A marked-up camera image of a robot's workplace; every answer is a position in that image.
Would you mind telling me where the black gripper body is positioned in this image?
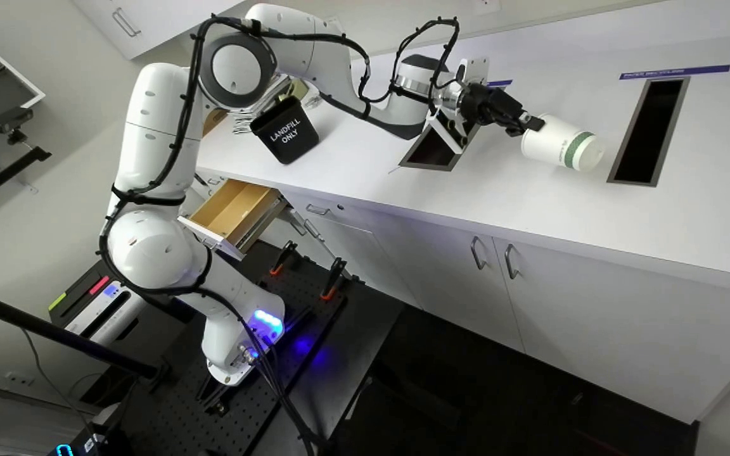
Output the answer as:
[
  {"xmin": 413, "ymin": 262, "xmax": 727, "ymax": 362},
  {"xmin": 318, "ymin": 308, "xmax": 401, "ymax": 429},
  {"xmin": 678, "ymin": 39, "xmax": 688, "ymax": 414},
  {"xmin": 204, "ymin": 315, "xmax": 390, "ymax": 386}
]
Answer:
[{"xmin": 441, "ymin": 85, "xmax": 526, "ymax": 138}]

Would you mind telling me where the white paper cup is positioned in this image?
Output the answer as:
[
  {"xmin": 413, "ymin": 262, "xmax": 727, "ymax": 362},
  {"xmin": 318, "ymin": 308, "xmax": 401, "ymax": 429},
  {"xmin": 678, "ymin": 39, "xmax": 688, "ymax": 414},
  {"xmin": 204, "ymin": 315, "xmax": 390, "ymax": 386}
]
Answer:
[{"xmin": 523, "ymin": 114, "xmax": 606, "ymax": 173}]

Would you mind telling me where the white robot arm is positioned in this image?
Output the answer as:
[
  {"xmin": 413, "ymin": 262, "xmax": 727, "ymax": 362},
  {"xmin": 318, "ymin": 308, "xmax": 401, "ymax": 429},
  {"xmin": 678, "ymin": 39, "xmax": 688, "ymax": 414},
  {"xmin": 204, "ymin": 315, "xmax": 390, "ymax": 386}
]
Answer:
[{"xmin": 99, "ymin": 4, "xmax": 545, "ymax": 318}]

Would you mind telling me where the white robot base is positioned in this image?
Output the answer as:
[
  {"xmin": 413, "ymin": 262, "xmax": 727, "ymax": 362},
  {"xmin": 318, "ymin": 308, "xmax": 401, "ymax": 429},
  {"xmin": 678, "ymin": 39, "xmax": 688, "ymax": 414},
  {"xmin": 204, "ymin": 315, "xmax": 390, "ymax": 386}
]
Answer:
[{"xmin": 200, "ymin": 292, "xmax": 287, "ymax": 387}]

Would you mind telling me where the near counter trash slot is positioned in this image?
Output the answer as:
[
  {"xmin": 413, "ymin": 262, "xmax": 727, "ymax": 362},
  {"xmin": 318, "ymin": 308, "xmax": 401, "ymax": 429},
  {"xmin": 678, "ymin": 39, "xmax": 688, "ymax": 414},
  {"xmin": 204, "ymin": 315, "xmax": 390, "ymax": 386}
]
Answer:
[{"xmin": 401, "ymin": 111, "xmax": 478, "ymax": 173}]

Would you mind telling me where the counter trash slot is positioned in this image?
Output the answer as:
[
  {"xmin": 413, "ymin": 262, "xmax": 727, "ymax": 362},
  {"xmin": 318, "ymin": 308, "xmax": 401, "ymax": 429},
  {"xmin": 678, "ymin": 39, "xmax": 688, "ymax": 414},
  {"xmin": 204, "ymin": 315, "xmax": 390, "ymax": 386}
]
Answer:
[
  {"xmin": 609, "ymin": 80, "xmax": 688, "ymax": 188},
  {"xmin": 401, "ymin": 111, "xmax": 478, "ymax": 173}
]

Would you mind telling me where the far counter trash slot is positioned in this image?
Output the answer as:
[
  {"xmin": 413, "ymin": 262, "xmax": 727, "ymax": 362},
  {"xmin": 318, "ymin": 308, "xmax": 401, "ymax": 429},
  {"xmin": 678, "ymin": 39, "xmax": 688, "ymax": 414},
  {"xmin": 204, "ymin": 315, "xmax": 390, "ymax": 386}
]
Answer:
[{"xmin": 609, "ymin": 80, "xmax": 688, "ymax": 188}]

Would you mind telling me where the blue label strip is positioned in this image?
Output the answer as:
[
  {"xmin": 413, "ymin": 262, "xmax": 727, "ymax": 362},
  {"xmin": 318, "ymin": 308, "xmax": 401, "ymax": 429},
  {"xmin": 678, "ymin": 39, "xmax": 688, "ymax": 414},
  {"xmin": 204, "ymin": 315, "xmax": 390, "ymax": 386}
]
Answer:
[{"xmin": 618, "ymin": 63, "xmax": 730, "ymax": 82}]

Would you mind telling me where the black landfill trash bin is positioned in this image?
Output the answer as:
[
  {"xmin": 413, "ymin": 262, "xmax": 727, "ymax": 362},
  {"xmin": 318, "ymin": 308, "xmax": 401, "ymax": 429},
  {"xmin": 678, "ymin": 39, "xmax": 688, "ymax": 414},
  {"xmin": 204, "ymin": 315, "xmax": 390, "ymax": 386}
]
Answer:
[{"xmin": 252, "ymin": 96, "xmax": 320, "ymax": 166}]

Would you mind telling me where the open wooden drawer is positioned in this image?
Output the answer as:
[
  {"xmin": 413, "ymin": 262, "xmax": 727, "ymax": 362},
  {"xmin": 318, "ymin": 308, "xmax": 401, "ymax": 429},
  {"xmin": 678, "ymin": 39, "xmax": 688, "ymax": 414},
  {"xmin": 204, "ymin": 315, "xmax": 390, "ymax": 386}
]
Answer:
[{"xmin": 180, "ymin": 181, "xmax": 287, "ymax": 262}]

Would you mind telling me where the black optical breadboard table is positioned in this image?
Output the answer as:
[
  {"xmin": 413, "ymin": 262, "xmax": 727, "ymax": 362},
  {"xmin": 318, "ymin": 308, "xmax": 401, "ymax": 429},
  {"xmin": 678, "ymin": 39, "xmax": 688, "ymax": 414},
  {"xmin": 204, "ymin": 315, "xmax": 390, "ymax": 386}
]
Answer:
[{"xmin": 48, "ymin": 242, "xmax": 395, "ymax": 456}]

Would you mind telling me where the black tripod stand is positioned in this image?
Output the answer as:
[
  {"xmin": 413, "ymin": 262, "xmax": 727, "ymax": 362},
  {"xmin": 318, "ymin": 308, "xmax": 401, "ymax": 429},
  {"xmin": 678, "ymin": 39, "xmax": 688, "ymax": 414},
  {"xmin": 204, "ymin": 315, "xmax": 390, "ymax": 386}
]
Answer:
[{"xmin": 0, "ymin": 302, "xmax": 161, "ymax": 384}]

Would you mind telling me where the left cabinet door handle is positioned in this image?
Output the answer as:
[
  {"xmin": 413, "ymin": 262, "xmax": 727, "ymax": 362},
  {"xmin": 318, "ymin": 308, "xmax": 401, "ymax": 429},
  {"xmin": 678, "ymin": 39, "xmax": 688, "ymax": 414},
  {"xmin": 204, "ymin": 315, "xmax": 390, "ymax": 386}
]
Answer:
[{"xmin": 469, "ymin": 235, "xmax": 491, "ymax": 271}]

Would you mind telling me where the cabinet door handle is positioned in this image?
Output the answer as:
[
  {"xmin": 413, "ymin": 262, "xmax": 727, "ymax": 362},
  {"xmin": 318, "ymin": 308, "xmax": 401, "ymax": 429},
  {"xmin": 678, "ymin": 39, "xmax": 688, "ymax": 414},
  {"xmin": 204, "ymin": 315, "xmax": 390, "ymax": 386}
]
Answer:
[
  {"xmin": 469, "ymin": 235, "xmax": 491, "ymax": 271},
  {"xmin": 502, "ymin": 244, "xmax": 523, "ymax": 281}
]

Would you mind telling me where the right cabinet door handle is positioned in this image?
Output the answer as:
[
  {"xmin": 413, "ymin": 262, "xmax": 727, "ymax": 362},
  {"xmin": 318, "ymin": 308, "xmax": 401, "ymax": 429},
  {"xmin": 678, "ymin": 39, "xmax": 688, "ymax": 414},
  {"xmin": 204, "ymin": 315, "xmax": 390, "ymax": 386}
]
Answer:
[{"xmin": 502, "ymin": 244, "xmax": 523, "ymax": 281}]

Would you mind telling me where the closed drawer handle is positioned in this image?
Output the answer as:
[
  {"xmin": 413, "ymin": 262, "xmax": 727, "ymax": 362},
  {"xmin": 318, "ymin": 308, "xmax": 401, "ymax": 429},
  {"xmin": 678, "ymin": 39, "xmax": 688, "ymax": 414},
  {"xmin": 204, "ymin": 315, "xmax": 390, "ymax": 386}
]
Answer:
[{"xmin": 304, "ymin": 202, "xmax": 337, "ymax": 221}]

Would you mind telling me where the red handled clamp right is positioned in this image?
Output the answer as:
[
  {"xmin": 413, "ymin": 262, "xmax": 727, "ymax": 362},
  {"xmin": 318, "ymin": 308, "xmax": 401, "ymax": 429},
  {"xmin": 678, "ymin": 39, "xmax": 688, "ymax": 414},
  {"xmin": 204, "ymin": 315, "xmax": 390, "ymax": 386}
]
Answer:
[{"xmin": 320, "ymin": 259, "xmax": 348, "ymax": 302}]

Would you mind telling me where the red handled clamp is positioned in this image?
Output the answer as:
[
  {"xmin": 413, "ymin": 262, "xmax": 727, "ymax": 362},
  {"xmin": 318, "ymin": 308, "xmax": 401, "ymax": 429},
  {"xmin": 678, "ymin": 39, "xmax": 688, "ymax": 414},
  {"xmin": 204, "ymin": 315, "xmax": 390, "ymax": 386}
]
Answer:
[
  {"xmin": 270, "ymin": 242, "xmax": 298, "ymax": 276},
  {"xmin": 320, "ymin": 259, "xmax": 348, "ymax": 302}
]

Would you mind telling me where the red handled clamp left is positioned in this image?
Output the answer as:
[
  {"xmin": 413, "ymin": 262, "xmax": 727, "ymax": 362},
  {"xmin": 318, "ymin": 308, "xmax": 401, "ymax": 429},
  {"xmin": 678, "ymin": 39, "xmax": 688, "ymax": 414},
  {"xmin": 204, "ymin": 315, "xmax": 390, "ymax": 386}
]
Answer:
[{"xmin": 270, "ymin": 242, "xmax": 298, "ymax": 276}]

